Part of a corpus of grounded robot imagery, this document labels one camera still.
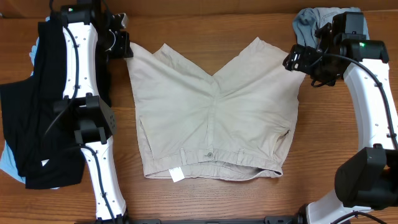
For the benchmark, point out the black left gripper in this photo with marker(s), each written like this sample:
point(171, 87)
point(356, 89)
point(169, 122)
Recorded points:
point(121, 45)

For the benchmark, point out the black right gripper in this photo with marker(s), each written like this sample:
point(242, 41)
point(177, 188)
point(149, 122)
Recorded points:
point(296, 59)

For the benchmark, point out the beige khaki shorts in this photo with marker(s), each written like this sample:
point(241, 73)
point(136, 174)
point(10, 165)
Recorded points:
point(237, 124)

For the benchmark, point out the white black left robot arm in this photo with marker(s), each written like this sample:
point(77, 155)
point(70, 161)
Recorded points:
point(93, 35)

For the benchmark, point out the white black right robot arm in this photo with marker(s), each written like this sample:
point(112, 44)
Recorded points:
point(368, 180)

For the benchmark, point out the folded light blue jeans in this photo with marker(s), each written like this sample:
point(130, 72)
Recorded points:
point(308, 20)

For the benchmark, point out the black garment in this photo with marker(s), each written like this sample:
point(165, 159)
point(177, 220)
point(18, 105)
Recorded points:
point(71, 163)

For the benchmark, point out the light blue garment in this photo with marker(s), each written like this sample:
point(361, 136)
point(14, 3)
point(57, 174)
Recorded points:
point(9, 161)

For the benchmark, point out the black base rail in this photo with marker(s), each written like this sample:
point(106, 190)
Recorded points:
point(266, 220)

